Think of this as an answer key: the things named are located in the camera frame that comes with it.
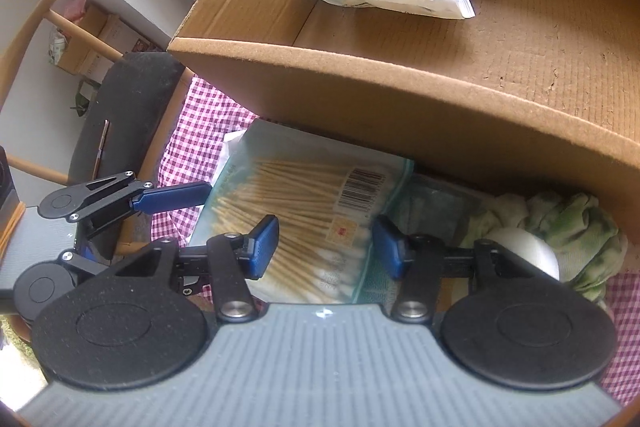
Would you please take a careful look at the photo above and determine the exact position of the brown cardboard box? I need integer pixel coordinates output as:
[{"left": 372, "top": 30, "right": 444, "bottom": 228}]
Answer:
[{"left": 167, "top": 0, "right": 640, "bottom": 258}]

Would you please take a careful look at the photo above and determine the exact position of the white tape roll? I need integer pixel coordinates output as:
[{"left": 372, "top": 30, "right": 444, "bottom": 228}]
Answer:
[{"left": 487, "top": 227, "right": 560, "bottom": 282}]

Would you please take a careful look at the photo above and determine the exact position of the bag of cotton swabs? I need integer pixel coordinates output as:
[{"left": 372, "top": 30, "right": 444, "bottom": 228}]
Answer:
[{"left": 192, "top": 119, "right": 416, "bottom": 305}]

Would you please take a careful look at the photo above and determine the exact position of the black seat cushion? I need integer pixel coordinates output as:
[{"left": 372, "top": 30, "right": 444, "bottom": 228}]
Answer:
[{"left": 67, "top": 52, "right": 186, "bottom": 188}]

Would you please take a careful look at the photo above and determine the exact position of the purple checked tablecloth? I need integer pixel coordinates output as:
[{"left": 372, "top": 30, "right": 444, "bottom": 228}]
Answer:
[{"left": 150, "top": 0, "right": 640, "bottom": 408}]

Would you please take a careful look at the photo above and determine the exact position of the wooden chair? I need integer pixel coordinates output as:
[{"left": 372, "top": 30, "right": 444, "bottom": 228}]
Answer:
[{"left": 0, "top": 0, "right": 196, "bottom": 258}]

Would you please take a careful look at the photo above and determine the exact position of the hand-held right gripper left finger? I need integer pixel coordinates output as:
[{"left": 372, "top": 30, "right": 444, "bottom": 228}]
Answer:
[{"left": 114, "top": 214, "right": 280, "bottom": 324}]

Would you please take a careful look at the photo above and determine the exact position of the pink plastic bag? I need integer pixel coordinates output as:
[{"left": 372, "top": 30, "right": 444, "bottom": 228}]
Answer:
[{"left": 62, "top": 0, "right": 90, "bottom": 25}]

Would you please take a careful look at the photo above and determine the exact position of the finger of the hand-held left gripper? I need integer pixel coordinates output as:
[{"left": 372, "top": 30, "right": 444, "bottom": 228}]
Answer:
[
  {"left": 70, "top": 171, "right": 213, "bottom": 240},
  {"left": 59, "top": 234, "right": 151, "bottom": 278}
]

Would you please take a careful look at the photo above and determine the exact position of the green white cloth scrunchie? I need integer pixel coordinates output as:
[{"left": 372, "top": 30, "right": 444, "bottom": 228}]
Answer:
[{"left": 460, "top": 192, "right": 628, "bottom": 303}]

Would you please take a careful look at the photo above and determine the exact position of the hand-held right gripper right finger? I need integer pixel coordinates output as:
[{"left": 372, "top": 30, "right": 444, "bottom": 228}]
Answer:
[{"left": 372, "top": 214, "right": 543, "bottom": 325}]

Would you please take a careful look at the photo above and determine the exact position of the thin pen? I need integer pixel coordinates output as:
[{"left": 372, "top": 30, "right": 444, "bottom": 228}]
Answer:
[{"left": 92, "top": 119, "right": 110, "bottom": 180}]

